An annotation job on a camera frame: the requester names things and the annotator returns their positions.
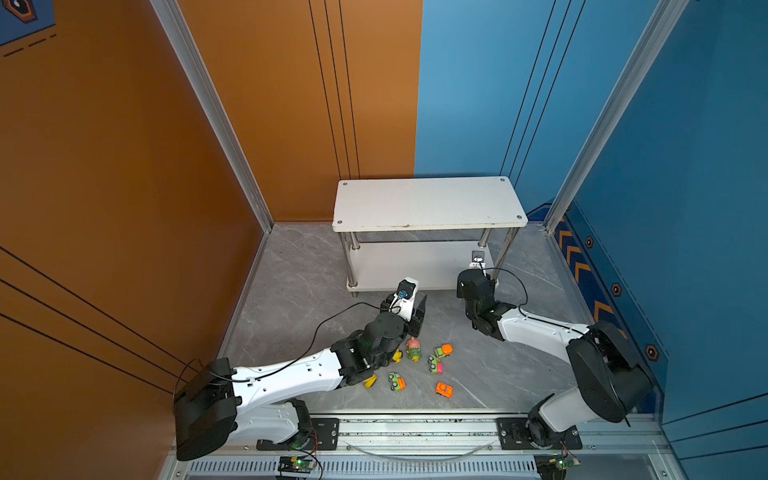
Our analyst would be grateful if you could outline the pink green toy figure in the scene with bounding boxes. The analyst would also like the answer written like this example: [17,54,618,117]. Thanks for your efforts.
[406,337,422,362]

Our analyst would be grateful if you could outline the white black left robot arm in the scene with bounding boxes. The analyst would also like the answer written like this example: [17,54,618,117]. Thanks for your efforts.
[173,297,426,461]

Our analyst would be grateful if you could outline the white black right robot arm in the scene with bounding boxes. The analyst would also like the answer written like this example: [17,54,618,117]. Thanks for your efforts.
[456,268,655,449]

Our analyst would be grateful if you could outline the white two-tier shelf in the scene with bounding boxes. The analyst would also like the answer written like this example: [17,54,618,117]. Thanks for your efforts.
[332,176,528,294]

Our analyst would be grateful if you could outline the orange green toy truck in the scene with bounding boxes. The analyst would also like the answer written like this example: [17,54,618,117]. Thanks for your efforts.
[433,344,454,359]

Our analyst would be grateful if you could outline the green pink toy car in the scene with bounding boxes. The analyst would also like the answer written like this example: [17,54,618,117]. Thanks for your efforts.
[428,356,444,375]

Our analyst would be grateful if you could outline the green orange toy car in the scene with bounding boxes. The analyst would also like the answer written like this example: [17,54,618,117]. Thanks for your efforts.
[388,372,406,392]

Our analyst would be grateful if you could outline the green circuit board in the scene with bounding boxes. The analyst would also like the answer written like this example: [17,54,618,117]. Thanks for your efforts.
[277,456,320,479]

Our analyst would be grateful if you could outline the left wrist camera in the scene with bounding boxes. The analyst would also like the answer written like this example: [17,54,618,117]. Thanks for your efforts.
[380,277,419,322]

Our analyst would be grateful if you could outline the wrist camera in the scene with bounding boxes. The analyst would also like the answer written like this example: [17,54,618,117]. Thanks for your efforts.
[469,250,486,270]
[380,277,419,322]

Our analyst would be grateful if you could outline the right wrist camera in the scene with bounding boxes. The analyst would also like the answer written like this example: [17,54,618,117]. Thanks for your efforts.
[469,250,486,270]

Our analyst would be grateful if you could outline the right aluminium corner post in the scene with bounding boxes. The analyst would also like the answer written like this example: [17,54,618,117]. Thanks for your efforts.
[543,0,689,236]

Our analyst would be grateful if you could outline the aluminium corner post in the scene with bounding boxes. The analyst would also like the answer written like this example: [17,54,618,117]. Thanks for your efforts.
[543,0,689,236]
[150,0,274,234]

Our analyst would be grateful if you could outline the left aluminium corner post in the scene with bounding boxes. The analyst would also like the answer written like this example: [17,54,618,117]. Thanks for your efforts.
[150,0,274,234]

